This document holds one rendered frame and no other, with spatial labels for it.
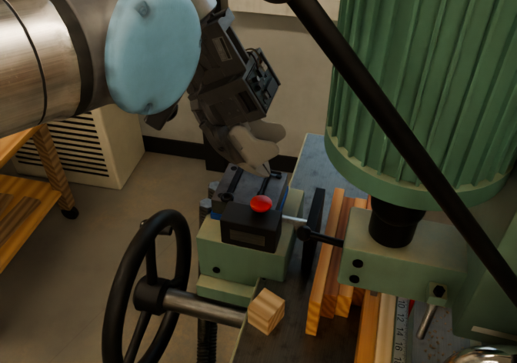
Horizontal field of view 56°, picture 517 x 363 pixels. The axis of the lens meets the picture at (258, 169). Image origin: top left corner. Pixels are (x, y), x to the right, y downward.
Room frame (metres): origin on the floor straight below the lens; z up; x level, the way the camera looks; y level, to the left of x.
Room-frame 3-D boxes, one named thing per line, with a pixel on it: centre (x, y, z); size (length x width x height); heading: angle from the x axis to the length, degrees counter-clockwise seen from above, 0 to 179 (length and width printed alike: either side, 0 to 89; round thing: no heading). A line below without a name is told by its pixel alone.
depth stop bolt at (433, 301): (0.31, -0.20, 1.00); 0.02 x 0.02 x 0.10; 74
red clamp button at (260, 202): (0.47, 0.00, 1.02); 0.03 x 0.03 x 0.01
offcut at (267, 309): (0.36, -0.01, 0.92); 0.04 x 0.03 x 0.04; 143
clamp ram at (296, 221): (0.49, -0.05, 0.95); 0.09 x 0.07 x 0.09; 164
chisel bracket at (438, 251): (0.36, -0.17, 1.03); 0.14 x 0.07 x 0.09; 74
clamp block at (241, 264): (0.51, 0.01, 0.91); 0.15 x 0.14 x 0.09; 164
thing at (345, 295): (0.46, -0.14, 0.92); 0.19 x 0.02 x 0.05; 164
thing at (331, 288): (0.45, -0.12, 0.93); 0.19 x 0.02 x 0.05; 164
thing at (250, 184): (0.50, 0.01, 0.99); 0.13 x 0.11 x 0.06; 164
